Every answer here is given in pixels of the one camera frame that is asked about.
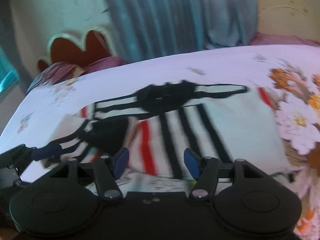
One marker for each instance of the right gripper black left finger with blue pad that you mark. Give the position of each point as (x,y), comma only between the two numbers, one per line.
(107,170)

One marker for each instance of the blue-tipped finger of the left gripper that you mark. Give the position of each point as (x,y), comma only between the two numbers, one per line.
(16,160)

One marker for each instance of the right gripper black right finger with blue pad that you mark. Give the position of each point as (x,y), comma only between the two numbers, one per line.
(205,172)

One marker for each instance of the white striped small garment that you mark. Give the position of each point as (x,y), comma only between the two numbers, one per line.
(158,123)

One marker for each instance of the magenta pillow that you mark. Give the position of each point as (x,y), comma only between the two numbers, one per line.
(105,63)

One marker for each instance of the red scalloped headboard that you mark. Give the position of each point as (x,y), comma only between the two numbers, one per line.
(80,48)

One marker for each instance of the floral white bed sheet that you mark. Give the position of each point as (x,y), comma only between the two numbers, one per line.
(288,73)

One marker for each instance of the blue-grey curtain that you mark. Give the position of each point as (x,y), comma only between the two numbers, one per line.
(146,29)

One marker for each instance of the cream wardrobe door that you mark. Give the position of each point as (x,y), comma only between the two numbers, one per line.
(298,18)

